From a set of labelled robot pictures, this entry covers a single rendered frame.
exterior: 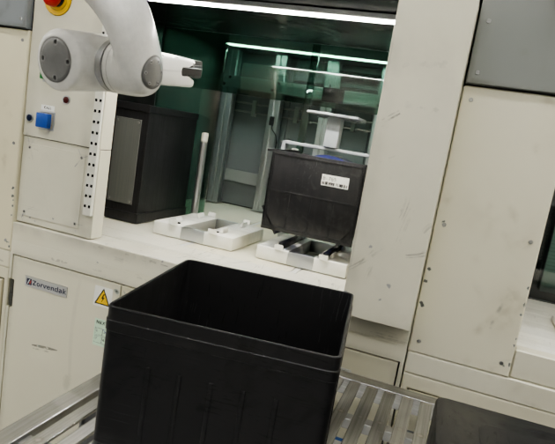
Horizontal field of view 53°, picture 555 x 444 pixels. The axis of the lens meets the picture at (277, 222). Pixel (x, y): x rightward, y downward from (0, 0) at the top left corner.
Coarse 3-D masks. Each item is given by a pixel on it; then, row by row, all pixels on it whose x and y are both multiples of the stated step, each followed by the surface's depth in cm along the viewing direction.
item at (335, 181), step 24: (336, 120) 126; (360, 120) 124; (312, 144) 129; (336, 144) 126; (288, 168) 122; (312, 168) 120; (336, 168) 118; (360, 168) 117; (288, 192) 122; (312, 192) 120; (336, 192) 119; (360, 192) 117; (264, 216) 124; (288, 216) 123; (312, 216) 121; (336, 216) 119; (288, 240) 128; (336, 240) 120
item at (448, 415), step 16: (448, 400) 70; (448, 416) 66; (464, 416) 67; (480, 416) 67; (496, 416) 68; (432, 432) 65; (448, 432) 62; (464, 432) 63; (480, 432) 63; (496, 432) 64; (512, 432) 64; (528, 432) 65; (544, 432) 66
